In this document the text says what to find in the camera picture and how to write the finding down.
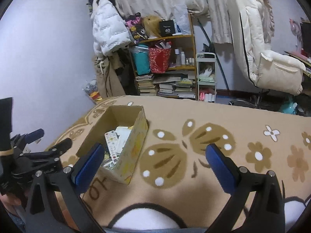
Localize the white remote control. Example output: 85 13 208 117
101 130 120 170

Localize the cardboard box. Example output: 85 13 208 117
77 105 149 185

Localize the beige patterned blanket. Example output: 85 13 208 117
58 96 310 232

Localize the cream padded chair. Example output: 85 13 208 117
227 0 306 95

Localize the stack of books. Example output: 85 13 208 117
135 74 158 96

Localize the white rolling cart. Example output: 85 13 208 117
196 52 217 103

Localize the white puffer jacket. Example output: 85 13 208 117
91 0 132 59

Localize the wooden bookshelf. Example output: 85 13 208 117
130 15 198 100

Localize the red gift bag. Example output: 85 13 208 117
148 41 172 74

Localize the beige curtain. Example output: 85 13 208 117
111 0 275 45

